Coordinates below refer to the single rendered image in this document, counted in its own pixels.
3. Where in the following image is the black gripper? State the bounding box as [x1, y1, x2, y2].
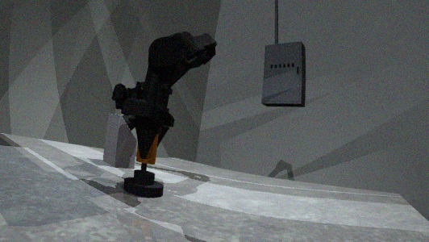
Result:
[121, 77, 174, 158]

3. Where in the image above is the black round pedestal with shaft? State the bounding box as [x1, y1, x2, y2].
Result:
[123, 163, 164, 198]

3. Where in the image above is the orange knob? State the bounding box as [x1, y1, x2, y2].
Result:
[136, 134, 159, 165]

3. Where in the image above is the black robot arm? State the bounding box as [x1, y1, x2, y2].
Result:
[112, 31, 217, 110]

